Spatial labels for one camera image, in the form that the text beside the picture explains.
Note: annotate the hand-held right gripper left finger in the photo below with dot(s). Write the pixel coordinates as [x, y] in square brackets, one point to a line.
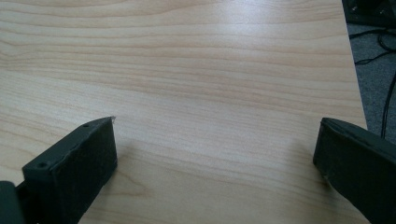
[77, 168]

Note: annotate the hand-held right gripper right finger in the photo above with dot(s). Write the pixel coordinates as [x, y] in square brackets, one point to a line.
[358, 165]

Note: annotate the black stand base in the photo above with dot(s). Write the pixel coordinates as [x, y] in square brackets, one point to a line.
[370, 11]

